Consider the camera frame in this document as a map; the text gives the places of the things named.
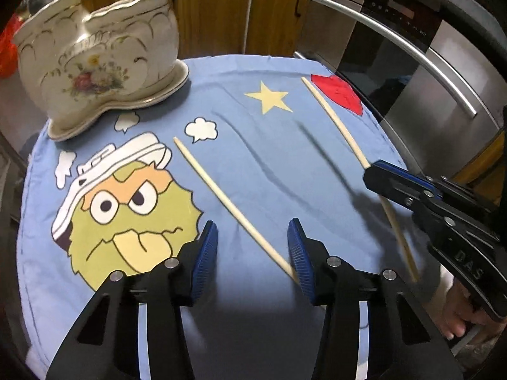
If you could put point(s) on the orange plastic bag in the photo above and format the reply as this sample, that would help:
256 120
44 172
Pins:
8 47

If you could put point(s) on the stainless steel oven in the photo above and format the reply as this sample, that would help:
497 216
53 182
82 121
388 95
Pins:
447 59

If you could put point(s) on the white ceramic utensil holder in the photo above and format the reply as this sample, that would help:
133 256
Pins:
99 47

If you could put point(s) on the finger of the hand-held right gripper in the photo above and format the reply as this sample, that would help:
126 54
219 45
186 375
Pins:
392 188
408 174

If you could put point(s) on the blue cartoon printed cloth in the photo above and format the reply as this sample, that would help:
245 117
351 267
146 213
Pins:
257 146

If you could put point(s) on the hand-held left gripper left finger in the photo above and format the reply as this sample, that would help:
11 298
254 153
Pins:
206 253

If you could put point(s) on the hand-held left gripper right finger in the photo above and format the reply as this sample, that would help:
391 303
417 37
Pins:
299 257

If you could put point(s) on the wooden cabinet doors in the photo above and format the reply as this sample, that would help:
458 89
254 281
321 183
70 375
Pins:
237 8

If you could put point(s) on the person's right hand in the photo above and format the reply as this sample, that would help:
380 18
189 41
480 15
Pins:
459 312

